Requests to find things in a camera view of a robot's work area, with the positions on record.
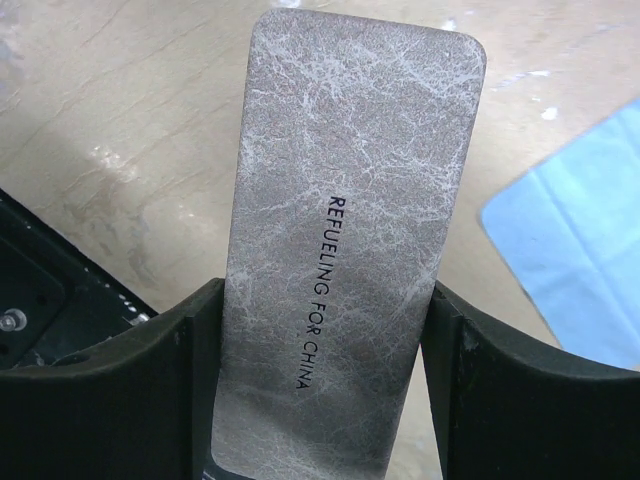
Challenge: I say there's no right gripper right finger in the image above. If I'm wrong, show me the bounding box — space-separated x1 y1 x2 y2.
421 284 639 479

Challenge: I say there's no light blue cleaning cloth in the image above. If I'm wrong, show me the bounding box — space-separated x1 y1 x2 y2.
480 100 639 369

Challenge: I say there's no grey-brown glasses case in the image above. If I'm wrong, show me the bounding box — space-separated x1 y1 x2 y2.
211 9 486 479

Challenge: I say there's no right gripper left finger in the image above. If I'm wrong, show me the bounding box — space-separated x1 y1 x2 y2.
1 279 224 479

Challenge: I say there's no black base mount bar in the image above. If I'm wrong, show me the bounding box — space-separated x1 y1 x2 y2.
1 192 157 370

